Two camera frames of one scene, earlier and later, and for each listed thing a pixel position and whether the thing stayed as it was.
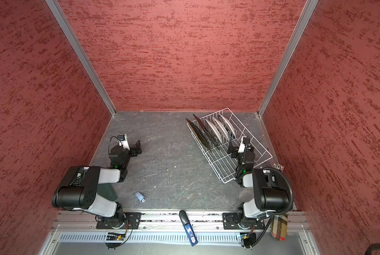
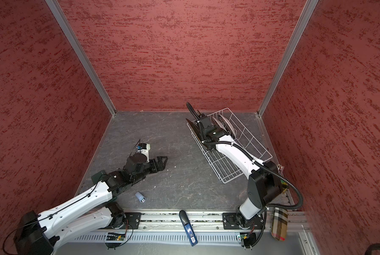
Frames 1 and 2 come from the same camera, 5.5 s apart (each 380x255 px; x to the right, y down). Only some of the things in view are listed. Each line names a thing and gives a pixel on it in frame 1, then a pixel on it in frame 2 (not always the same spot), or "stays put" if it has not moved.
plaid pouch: (279, 227) stays put
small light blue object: (141, 198) stays put
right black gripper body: (234, 150) to (216, 127)
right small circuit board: (248, 239) stays put
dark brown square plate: (200, 136) stays put
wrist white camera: (123, 141) to (144, 148)
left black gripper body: (132, 152) to (152, 167)
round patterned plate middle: (223, 128) stays put
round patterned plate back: (227, 125) stays put
